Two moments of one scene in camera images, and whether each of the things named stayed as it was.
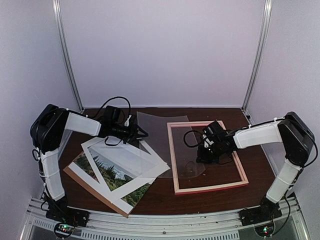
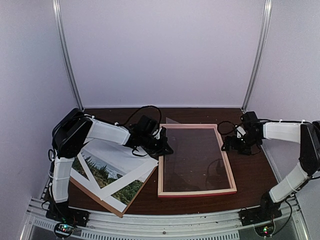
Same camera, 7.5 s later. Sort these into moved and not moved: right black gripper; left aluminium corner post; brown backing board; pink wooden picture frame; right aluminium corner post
Moved: pink wooden picture frame; right black gripper; brown backing board
Not moved: left aluminium corner post; right aluminium corner post
